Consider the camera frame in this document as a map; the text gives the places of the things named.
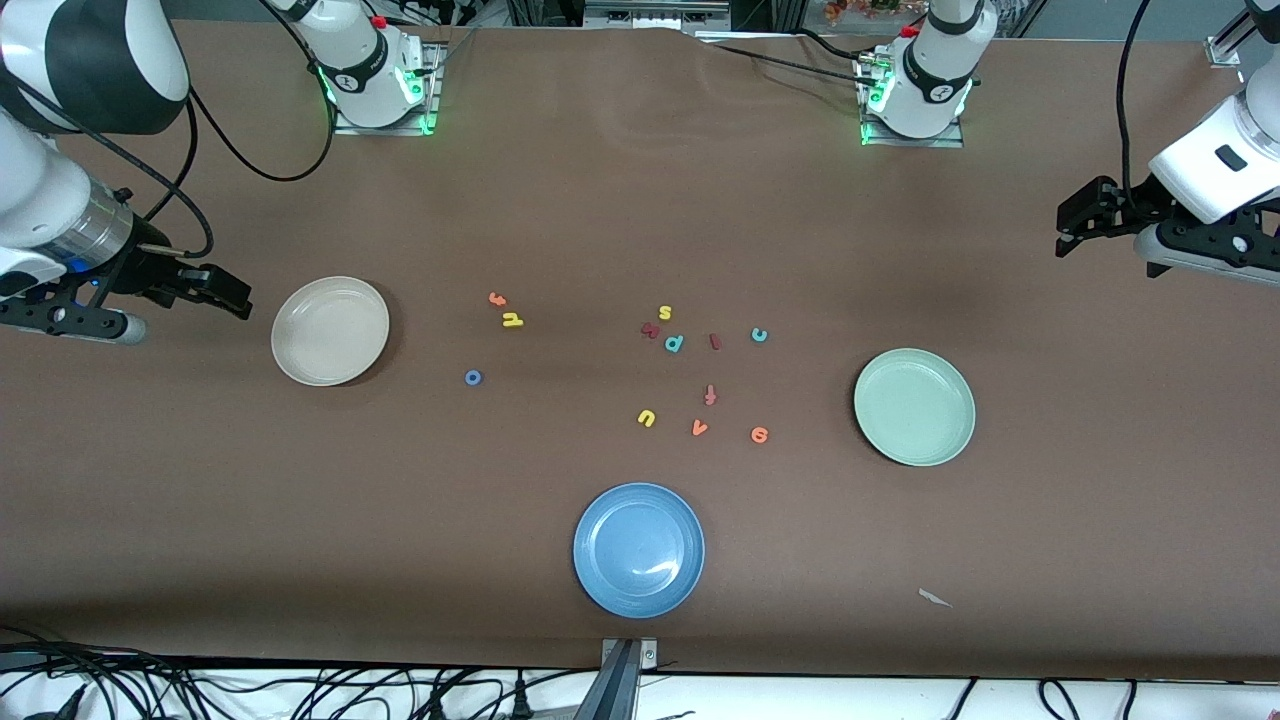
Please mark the pale green plate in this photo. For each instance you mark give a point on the pale green plate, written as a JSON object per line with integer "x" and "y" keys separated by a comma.
{"x": 915, "y": 407}

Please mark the brown table cover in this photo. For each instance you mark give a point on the brown table cover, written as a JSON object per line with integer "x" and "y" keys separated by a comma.
{"x": 640, "y": 200}

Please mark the black power plug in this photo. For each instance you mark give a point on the black power plug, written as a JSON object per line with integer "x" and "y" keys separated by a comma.
{"x": 437, "y": 705}
{"x": 520, "y": 702}

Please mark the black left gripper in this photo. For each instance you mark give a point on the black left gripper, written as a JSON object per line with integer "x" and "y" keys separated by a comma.
{"x": 1122, "y": 205}

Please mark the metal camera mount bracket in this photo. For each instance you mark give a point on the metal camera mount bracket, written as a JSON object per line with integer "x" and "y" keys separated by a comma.
{"x": 622, "y": 690}

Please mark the orange flower decoration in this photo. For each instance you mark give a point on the orange flower decoration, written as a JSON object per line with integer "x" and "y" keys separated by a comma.
{"x": 860, "y": 8}

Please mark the aluminium frame profile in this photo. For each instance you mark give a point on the aluminium frame profile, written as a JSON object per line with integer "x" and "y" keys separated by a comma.
{"x": 1225, "y": 50}

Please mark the grey metal box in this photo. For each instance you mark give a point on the grey metal box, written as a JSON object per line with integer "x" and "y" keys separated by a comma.
{"x": 650, "y": 15}

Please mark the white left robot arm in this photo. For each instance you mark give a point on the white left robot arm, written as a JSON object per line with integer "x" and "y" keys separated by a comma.
{"x": 935, "y": 70}

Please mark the brown beige plate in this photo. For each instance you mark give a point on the brown beige plate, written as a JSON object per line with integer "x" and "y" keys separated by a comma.
{"x": 330, "y": 335}

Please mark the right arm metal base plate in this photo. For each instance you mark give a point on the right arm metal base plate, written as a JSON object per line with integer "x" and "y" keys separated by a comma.
{"x": 430, "y": 90}

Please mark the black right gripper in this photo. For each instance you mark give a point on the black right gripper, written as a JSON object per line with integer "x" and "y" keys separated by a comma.
{"x": 150, "y": 268}

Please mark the white paper scrap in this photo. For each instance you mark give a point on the white paper scrap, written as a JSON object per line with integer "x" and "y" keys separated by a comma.
{"x": 933, "y": 597}

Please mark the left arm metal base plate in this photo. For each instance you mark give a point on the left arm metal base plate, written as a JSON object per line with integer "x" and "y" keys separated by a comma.
{"x": 945, "y": 142}

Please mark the blue plate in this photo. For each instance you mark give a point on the blue plate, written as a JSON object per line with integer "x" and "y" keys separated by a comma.
{"x": 638, "y": 550}

